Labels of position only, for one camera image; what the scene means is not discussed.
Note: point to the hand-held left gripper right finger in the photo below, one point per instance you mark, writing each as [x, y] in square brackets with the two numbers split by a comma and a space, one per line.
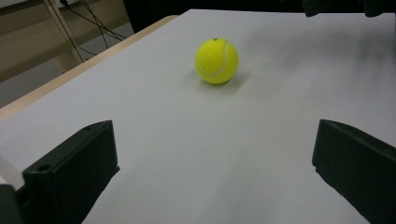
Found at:
[358, 165]

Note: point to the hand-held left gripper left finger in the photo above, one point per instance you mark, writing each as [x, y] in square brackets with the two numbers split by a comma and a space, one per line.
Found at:
[71, 168]

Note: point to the yellow tennis ball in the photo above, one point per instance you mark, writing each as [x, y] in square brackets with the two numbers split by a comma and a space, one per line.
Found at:
[216, 60]

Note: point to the beige wooden furniture leg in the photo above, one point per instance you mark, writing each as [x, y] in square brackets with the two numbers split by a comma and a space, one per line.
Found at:
[63, 40]

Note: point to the white shelf board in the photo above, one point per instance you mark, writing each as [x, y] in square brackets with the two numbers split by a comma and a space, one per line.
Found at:
[15, 2]

